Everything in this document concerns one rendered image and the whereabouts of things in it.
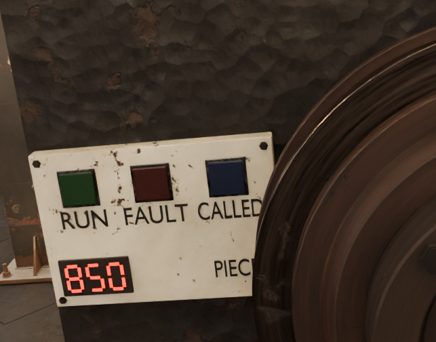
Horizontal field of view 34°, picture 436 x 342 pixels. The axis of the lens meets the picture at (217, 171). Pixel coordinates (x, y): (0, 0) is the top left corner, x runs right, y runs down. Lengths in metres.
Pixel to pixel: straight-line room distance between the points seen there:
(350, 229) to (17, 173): 2.99
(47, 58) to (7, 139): 2.71
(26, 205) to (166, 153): 2.82
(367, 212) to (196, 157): 0.23
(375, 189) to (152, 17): 0.30
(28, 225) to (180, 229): 2.84
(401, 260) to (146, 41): 0.35
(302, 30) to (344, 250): 0.24
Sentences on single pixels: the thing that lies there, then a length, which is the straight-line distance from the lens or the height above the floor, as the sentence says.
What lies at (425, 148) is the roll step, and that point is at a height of 1.26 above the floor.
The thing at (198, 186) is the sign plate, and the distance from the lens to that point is 0.75.
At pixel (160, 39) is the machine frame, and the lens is 0.74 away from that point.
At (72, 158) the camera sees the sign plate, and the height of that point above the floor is 1.23.
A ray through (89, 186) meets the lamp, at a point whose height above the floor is 1.20.
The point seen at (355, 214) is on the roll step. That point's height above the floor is 1.21.
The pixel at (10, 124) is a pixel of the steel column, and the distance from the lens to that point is 3.44.
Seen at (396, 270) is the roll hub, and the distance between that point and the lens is 0.54.
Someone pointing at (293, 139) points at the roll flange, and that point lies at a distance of 0.65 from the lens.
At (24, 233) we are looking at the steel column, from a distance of 3.61.
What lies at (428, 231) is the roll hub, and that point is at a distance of 0.53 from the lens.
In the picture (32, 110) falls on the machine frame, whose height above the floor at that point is 1.28.
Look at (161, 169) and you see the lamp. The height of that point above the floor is 1.22.
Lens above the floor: 1.43
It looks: 17 degrees down
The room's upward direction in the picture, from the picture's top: 7 degrees counter-clockwise
